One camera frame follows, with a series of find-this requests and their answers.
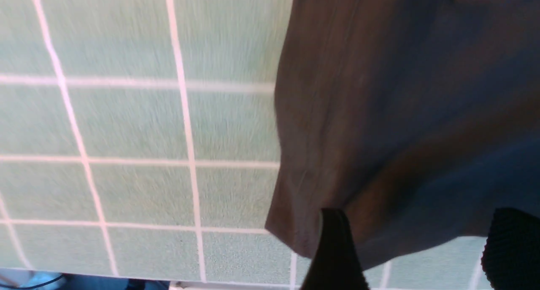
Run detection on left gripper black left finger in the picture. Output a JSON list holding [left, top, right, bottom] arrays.
[[301, 209, 370, 290]]

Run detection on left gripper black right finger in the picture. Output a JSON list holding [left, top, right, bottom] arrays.
[[481, 208, 540, 290]]

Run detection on gray long sleeve shirt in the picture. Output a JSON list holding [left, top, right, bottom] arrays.
[[265, 0, 540, 269]]

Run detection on green grid tablecloth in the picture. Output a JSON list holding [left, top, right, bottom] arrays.
[[0, 0, 491, 290]]

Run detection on black left camera cable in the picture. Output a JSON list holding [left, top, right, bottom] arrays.
[[0, 273, 64, 290]]

